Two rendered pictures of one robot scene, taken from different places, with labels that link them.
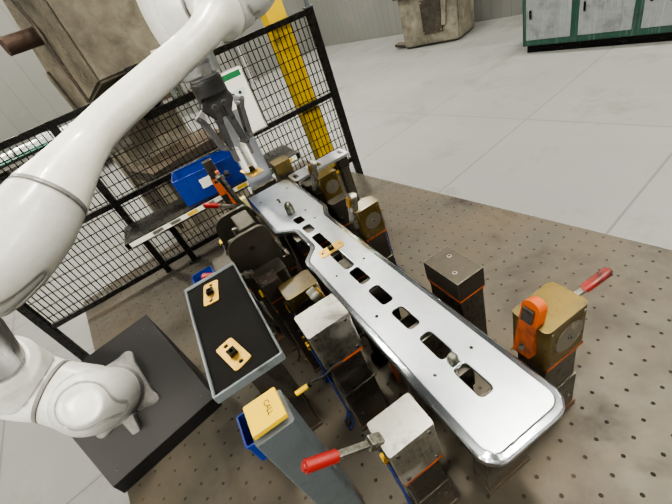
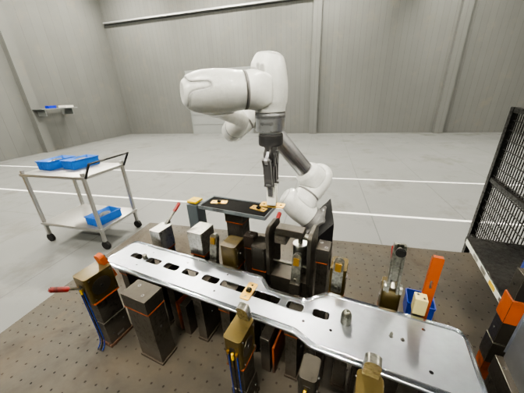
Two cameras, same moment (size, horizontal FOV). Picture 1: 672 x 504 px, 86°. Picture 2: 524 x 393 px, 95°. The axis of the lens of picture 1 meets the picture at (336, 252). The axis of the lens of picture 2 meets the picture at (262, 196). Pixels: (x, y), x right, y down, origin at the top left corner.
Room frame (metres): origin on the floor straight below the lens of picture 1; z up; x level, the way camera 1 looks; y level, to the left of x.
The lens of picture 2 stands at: (1.40, -0.46, 1.66)
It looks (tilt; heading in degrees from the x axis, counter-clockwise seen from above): 23 degrees down; 131
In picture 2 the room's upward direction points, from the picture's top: 2 degrees counter-clockwise
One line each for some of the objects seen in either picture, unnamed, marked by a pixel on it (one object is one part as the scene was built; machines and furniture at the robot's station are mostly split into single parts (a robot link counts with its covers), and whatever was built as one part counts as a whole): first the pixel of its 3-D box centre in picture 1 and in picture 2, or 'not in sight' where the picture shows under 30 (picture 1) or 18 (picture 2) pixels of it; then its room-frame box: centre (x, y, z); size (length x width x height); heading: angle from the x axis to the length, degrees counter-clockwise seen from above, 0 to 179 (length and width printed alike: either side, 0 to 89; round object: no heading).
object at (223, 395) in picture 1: (227, 318); (236, 207); (0.60, 0.27, 1.16); 0.37 x 0.14 x 0.02; 15
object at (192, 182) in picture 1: (208, 175); not in sight; (1.73, 0.42, 1.09); 0.30 x 0.17 x 0.13; 98
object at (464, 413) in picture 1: (336, 251); (243, 292); (0.89, 0.00, 1.00); 1.38 x 0.22 x 0.02; 15
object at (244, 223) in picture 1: (271, 281); (292, 274); (0.95, 0.23, 0.94); 0.18 x 0.13 x 0.49; 15
